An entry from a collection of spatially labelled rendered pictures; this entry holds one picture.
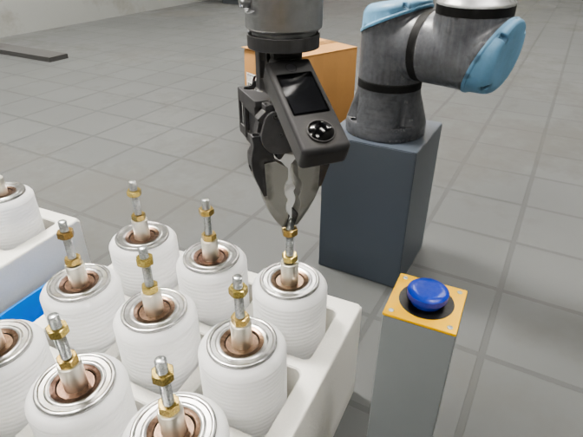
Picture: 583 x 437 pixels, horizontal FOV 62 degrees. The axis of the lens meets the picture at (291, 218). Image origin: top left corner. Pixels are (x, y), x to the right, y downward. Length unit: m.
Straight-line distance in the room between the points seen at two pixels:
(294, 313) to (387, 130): 0.43
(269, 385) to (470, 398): 0.41
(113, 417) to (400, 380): 0.29
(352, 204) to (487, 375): 0.38
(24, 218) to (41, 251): 0.06
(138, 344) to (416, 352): 0.29
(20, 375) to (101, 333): 0.11
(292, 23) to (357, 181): 0.51
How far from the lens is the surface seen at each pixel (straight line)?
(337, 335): 0.65
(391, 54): 0.86
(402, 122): 0.91
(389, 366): 0.53
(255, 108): 0.50
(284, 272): 0.60
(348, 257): 1.02
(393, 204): 0.92
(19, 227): 0.93
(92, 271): 0.68
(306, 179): 0.54
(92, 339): 0.66
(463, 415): 0.83
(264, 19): 0.47
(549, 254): 1.24
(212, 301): 0.65
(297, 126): 0.43
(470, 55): 0.80
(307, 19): 0.47
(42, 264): 0.93
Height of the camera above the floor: 0.63
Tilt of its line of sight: 31 degrees down
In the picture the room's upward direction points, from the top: straight up
